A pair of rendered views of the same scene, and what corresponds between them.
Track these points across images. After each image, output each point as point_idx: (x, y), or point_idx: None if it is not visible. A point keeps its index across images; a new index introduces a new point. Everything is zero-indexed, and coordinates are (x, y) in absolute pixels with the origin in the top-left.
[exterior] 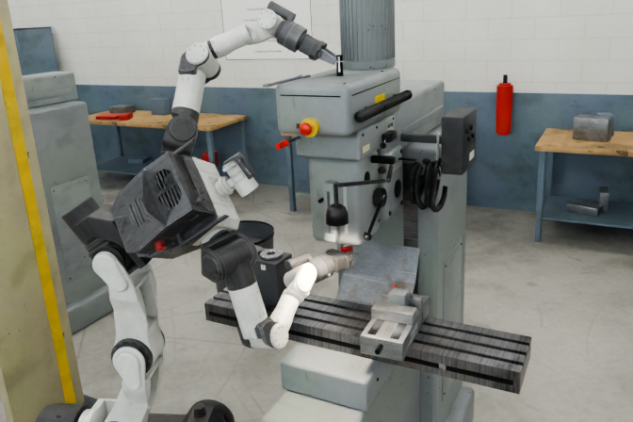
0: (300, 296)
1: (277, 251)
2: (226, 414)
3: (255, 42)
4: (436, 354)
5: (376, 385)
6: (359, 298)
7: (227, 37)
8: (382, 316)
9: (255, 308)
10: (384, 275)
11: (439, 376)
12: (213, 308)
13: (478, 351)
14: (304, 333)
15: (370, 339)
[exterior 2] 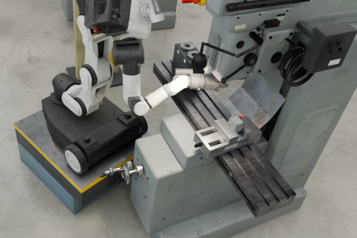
0: (169, 93)
1: None
2: (142, 124)
3: None
4: (230, 167)
5: (198, 160)
6: (238, 107)
7: None
8: (218, 128)
9: (130, 88)
10: (258, 102)
11: None
12: (156, 67)
13: (253, 181)
14: (184, 110)
15: (198, 137)
